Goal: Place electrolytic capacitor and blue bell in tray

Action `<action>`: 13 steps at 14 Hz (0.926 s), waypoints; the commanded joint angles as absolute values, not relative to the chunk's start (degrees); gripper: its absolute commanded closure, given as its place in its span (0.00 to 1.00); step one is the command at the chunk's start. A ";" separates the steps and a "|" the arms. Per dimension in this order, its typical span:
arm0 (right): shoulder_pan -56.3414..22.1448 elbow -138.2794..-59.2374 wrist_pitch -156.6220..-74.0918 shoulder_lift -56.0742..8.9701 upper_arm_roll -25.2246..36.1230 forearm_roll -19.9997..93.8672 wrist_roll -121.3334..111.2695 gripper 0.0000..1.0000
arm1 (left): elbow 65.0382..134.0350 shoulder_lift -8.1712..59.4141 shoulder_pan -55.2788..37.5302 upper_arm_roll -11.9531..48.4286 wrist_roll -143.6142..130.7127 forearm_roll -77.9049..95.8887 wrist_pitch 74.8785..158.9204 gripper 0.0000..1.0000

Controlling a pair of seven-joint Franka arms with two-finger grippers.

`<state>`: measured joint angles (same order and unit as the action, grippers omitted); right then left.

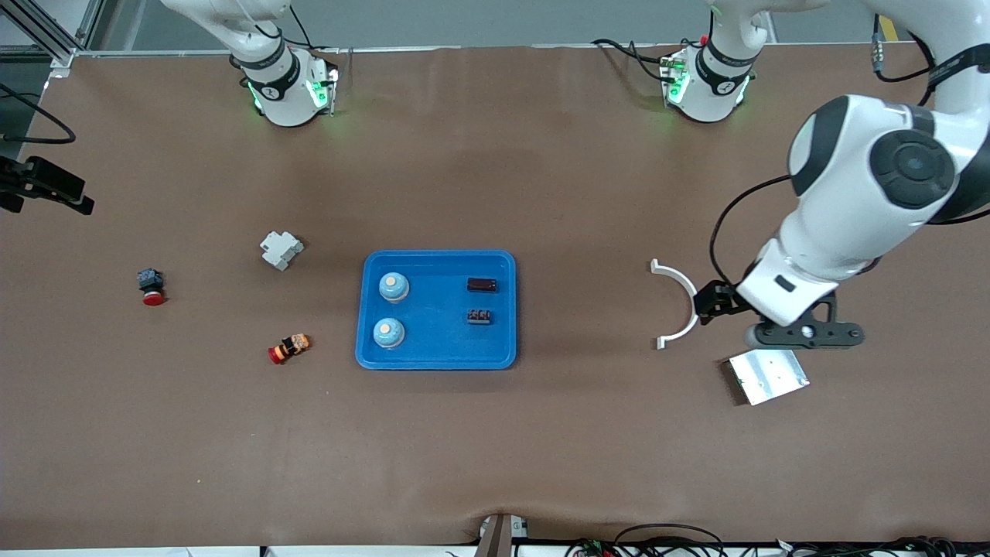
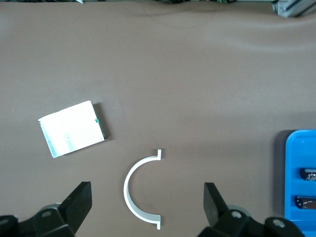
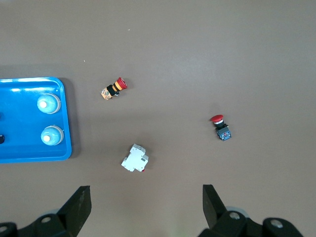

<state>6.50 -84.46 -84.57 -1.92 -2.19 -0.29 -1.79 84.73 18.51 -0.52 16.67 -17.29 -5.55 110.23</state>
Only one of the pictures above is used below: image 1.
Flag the blue plastic tray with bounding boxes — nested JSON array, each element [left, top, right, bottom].
[[355, 249, 517, 371]]

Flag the white semicircular pipe clamp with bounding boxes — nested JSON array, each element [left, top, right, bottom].
[[651, 259, 702, 350]]

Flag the silver metal plate box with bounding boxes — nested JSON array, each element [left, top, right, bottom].
[[723, 348, 811, 407]]

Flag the white circuit breaker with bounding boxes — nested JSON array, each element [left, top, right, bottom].
[[259, 231, 305, 272]]

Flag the brown table mat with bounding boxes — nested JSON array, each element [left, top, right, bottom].
[[0, 43, 990, 552]]

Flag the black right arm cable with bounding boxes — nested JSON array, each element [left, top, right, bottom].
[[0, 82, 77, 145]]

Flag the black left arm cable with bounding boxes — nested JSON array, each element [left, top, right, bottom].
[[708, 174, 797, 285]]

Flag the red mushroom button black switch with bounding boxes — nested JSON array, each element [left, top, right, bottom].
[[137, 268, 166, 307]]

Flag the black cable bundle coloured plugs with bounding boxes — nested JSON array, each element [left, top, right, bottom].
[[565, 523, 728, 557]]

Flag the black cable at arm base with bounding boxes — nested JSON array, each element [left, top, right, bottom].
[[592, 37, 674, 78]]

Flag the black cable bundle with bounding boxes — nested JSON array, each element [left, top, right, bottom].
[[773, 535, 964, 557]]

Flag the red emergency stop yellow switch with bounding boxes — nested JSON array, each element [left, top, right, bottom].
[[268, 333, 312, 366]]

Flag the metal bracket at table edge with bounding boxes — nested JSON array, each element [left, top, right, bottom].
[[473, 512, 531, 557]]

